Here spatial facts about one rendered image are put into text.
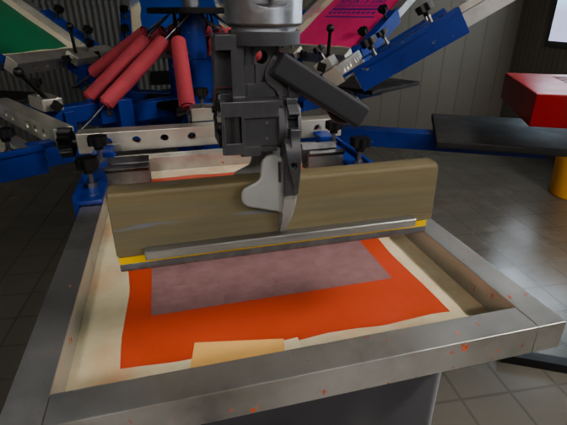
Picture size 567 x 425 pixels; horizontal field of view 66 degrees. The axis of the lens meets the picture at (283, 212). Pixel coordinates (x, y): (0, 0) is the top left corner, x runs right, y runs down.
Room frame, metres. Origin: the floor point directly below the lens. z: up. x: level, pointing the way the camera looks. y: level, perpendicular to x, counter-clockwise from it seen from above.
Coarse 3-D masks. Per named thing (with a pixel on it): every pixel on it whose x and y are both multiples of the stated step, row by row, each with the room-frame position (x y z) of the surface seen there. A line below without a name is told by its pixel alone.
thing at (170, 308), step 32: (256, 256) 0.60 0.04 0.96; (160, 288) 0.51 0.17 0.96; (192, 288) 0.51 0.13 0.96; (224, 288) 0.51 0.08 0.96; (256, 288) 0.51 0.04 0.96; (128, 320) 0.44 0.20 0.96; (160, 320) 0.44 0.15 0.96; (192, 320) 0.44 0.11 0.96; (224, 320) 0.44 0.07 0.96; (256, 320) 0.44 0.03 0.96; (288, 320) 0.44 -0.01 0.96; (128, 352) 0.39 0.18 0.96; (160, 352) 0.39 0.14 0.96; (192, 352) 0.39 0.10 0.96
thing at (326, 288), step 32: (288, 256) 0.60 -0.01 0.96; (320, 256) 0.60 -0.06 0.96; (352, 256) 0.60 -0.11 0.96; (384, 256) 0.60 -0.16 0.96; (288, 288) 0.51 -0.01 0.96; (320, 288) 0.51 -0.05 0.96; (352, 288) 0.51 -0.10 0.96; (384, 288) 0.51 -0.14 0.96; (416, 288) 0.51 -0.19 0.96; (320, 320) 0.44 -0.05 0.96; (352, 320) 0.44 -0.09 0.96; (384, 320) 0.44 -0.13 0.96
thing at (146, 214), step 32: (416, 160) 0.51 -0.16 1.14; (128, 192) 0.41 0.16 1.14; (160, 192) 0.42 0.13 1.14; (192, 192) 0.43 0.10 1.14; (224, 192) 0.44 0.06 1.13; (320, 192) 0.46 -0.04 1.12; (352, 192) 0.47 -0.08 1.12; (384, 192) 0.48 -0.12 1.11; (416, 192) 0.50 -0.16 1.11; (128, 224) 0.41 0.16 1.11; (160, 224) 0.42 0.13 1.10; (192, 224) 0.43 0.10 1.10; (224, 224) 0.44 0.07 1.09; (256, 224) 0.45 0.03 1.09; (288, 224) 0.45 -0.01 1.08; (320, 224) 0.46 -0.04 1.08; (128, 256) 0.41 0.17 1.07
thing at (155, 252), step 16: (336, 224) 0.47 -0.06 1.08; (352, 224) 0.47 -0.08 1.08; (368, 224) 0.47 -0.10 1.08; (384, 224) 0.47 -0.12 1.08; (400, 224) 0.48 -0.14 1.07; (208, 240) 0.43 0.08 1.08; (224, 240) 0.43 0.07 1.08; (240, 240) 0.43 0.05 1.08; (256, 240) 0.43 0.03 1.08; (272, 240) 0.44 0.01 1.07; (288, 240) 0.44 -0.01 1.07; (160, 256) 0.40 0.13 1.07
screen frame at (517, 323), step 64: (64, 256) 0.54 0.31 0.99; (448, 256) 0.55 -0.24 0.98; (64, 320) 0.40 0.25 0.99; (448, 320) 0.40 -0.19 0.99; (512, 320) 0.40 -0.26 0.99; (64, 384) 0.33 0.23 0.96; (128, 384) 0.31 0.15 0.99; (192, 384) 0.31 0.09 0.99; (256, 384) 0.31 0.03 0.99; (320, 384) 0.32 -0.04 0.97; (384, 384) 0.34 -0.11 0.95
